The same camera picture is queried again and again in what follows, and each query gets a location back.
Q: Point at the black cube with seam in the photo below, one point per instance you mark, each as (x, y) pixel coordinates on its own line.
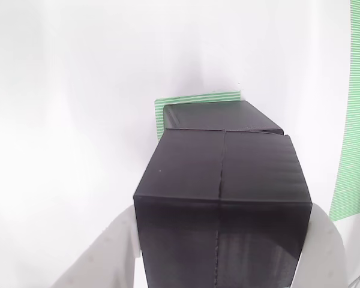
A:
(222, 195)

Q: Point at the long green striped tape strip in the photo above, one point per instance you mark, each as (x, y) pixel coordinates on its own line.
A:
(354, 120)

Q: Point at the green striped square marker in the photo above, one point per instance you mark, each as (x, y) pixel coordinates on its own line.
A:
(198, 97)

